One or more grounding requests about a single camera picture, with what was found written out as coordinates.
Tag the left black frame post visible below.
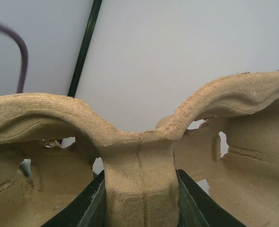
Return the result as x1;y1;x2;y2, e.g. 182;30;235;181
67;0;103;97

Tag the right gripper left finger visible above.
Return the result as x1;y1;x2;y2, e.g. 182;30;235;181
43;171;106;227

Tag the pulp cup carrier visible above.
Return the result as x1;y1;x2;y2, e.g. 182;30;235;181
0;70;279;227

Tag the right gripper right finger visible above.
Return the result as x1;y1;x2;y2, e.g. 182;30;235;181
176;169;244;227

